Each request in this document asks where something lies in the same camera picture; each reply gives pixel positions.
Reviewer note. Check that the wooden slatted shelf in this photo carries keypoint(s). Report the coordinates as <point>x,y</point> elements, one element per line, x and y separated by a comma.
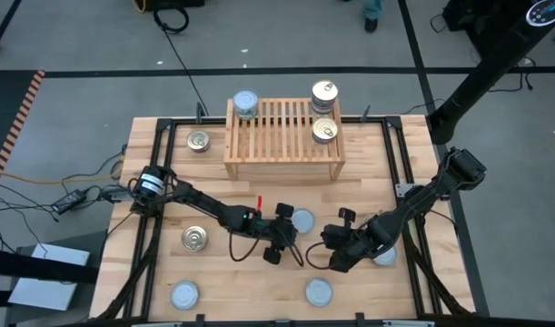
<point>284,159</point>

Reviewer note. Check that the white flat box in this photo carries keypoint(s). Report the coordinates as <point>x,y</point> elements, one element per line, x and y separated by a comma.
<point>41,295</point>

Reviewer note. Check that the black aluminium table frame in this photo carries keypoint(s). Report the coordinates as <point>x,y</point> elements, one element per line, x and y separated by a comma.
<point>186,121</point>

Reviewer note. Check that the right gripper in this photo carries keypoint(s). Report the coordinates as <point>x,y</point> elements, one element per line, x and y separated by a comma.
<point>354,245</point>

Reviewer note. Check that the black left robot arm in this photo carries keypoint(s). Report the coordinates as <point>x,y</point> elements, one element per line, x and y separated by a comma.
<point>200,202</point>

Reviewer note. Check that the person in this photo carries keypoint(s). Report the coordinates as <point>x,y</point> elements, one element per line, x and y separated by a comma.
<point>371,25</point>

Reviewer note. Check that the black power adapter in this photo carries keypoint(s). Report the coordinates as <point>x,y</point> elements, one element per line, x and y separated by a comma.
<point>69,201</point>

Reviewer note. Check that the grey connector box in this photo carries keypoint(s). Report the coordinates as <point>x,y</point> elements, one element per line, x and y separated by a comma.
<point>115,195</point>

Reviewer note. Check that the black tower fan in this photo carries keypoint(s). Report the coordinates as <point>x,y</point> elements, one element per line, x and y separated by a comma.
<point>481,77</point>

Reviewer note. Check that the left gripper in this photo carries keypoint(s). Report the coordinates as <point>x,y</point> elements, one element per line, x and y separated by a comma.
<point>277,231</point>

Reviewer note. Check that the orange black striped floor ramp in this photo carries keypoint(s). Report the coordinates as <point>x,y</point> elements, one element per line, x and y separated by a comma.
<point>20,122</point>

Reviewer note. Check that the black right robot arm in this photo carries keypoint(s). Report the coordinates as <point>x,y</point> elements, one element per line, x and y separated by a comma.
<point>418,202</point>

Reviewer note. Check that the black floor equipment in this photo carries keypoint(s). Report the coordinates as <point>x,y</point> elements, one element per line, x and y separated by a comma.
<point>172,3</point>

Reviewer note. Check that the black metal beam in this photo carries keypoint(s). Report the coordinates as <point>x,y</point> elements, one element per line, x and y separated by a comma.
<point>32,268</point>

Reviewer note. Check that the black clamp post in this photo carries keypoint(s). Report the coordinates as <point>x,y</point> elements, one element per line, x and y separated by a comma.
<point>364,115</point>
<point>199,113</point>

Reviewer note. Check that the grey metal base plate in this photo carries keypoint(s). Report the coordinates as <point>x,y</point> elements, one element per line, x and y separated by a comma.
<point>402,190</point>

